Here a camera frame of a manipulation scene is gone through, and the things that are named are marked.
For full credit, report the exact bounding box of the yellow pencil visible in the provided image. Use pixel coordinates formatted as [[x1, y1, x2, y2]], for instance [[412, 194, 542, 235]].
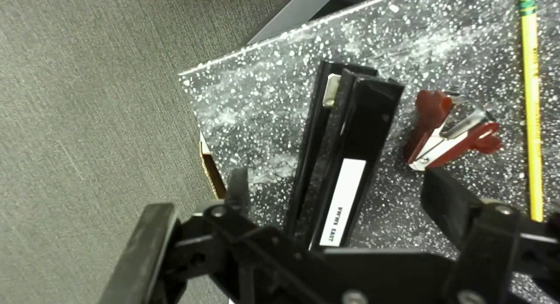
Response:
[[516, 0, 544, 223]]

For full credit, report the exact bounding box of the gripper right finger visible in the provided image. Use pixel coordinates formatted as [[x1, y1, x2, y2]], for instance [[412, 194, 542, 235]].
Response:
[[421, 168, 560, 304]]

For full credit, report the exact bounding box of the black stapler with white label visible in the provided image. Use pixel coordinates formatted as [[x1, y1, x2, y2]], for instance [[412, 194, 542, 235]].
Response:
[[283, 60, 405, 252]]

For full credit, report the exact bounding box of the red staple remover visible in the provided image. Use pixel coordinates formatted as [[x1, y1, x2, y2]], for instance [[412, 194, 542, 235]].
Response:
[[402, 90, 504, 172]]

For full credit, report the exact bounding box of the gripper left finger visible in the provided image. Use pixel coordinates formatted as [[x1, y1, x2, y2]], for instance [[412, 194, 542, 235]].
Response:
[[98, 168, 343, 304]]

